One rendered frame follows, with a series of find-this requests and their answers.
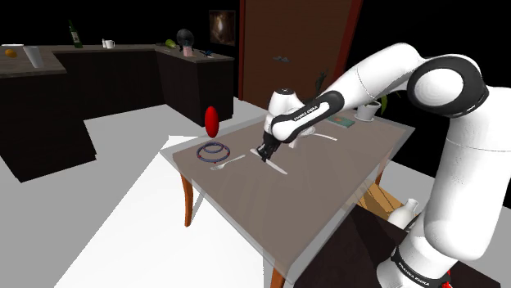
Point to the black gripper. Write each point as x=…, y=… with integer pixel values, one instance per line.
x=268, y=146

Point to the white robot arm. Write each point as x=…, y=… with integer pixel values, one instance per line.
x=459, y=191

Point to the white table knife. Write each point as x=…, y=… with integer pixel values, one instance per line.
x=279, y=169

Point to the silver fork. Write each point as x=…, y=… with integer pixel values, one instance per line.
x=230, y=161

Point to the glass-topped table with wooden legs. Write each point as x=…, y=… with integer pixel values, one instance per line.
x=279, y=207

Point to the red egg-shaped object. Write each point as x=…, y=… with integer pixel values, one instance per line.
x=211, y=121

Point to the green book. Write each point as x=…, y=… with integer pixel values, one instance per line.
x=342, y=121

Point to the plant in white pot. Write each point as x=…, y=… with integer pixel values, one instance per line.
x=368, y=111

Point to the brown door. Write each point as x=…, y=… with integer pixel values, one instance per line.
x=295, y=40

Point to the wooden chair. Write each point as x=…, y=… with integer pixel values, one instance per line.
x=379, y=197

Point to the dark robot stand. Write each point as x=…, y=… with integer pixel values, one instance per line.
x=343, y=255

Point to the white vase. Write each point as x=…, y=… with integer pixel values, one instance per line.
x=401, y=217

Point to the dark kitchen counter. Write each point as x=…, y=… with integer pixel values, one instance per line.
x=119, y=79

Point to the dark wall picture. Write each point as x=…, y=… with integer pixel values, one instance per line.
x=222, y=28

